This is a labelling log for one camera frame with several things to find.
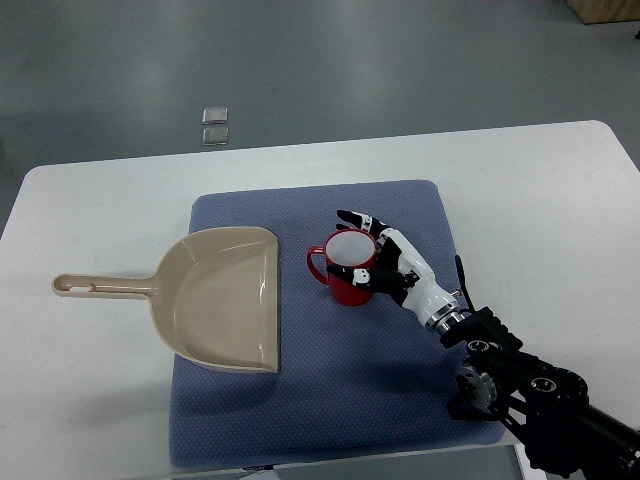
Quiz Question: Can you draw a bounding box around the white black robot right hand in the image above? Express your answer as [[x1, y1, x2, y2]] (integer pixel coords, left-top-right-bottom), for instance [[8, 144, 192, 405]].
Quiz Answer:
[[336, 210, 463, 334]]

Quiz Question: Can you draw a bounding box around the red cup with handle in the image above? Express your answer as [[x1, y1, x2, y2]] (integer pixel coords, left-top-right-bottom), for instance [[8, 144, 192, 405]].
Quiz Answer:
[[306, 228, 376, 307]]

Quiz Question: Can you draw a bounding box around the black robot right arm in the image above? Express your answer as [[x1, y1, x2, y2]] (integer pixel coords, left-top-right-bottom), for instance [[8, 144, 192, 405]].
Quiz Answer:
[[439, 305, 639, 479]]

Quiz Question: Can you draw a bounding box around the beige plastic dustpan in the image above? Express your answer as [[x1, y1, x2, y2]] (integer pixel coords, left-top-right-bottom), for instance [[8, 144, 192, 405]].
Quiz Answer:
[[52, 226, 280, 373]]

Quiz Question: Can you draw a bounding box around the blue textured mat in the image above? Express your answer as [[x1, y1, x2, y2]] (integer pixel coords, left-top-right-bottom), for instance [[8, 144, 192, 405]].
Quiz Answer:
[[169, 180, 504, 469]]

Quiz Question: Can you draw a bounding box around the upper metal floor plate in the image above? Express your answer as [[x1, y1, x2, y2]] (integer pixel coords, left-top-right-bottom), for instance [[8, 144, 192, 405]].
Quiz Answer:
[[202, 107, 228, 125]]

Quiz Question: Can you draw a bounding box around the wooden box corner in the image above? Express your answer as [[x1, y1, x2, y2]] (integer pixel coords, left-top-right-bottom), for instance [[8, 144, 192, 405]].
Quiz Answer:
[[566, 0, 640, 25]]

